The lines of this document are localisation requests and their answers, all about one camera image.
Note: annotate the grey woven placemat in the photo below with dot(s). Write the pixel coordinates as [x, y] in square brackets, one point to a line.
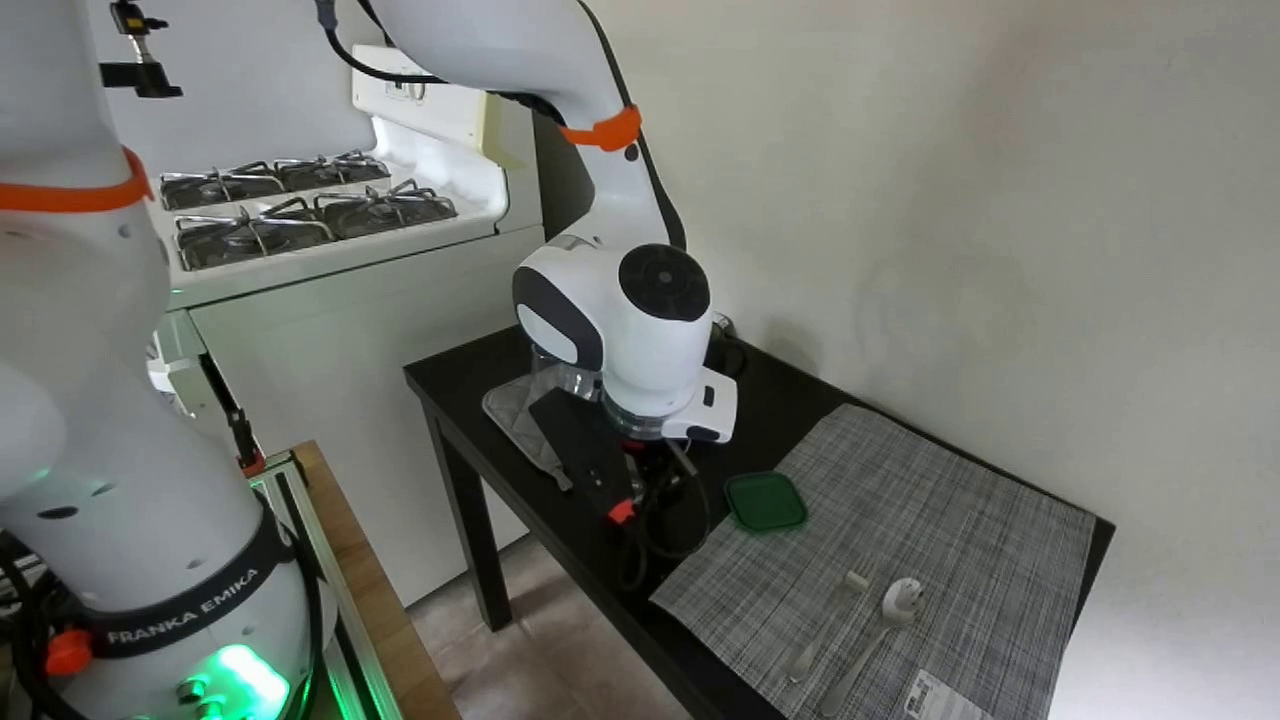
[796, 614]

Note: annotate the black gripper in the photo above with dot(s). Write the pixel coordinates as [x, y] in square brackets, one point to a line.
[634, 485]

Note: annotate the black side table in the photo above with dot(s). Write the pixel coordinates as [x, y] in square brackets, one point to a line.
[619, 575]

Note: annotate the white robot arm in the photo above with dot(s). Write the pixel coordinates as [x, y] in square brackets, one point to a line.
[173, 594]

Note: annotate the small white cap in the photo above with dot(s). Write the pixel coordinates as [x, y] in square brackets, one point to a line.
[902, 599]

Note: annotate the white stove with burners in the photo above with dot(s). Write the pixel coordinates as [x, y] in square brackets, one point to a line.
[307, 287]

